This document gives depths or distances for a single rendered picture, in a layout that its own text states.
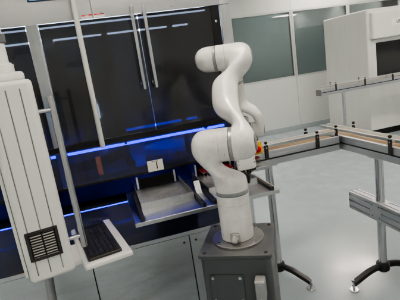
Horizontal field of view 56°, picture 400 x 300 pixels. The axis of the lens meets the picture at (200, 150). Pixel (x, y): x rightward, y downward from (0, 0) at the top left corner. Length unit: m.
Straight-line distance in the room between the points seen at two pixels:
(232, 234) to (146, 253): 0.91
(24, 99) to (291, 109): 6.48
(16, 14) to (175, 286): 1.65
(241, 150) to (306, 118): 6.49
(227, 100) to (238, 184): 0.30
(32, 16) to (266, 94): 5.74
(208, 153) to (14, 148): 0.68
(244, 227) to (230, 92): 0.49
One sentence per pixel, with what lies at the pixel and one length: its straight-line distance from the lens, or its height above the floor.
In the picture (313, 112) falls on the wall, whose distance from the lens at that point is 7.81.
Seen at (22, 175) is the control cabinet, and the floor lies 1.22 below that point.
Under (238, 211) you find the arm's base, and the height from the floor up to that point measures 0.99.
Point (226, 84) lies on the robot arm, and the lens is 1.41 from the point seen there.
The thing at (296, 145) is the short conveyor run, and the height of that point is 0.93.
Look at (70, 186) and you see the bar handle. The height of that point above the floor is 1.13.
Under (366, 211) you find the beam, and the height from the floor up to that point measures 0.47.
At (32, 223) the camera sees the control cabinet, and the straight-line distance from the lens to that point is 1.53.
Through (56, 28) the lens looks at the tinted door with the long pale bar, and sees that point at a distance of 2.00.
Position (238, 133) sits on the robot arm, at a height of 1.27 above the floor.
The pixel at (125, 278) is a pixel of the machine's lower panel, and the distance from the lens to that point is 2.25.
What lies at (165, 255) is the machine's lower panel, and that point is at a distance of 2.23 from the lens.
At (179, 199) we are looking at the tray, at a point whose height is 0.90.
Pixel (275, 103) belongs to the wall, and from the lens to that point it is 7.38.
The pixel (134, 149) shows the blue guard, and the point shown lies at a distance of 2.01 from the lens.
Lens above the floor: 1.51
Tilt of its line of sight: 13 degrees down
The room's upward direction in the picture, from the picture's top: 8 degrees counter-clockwise
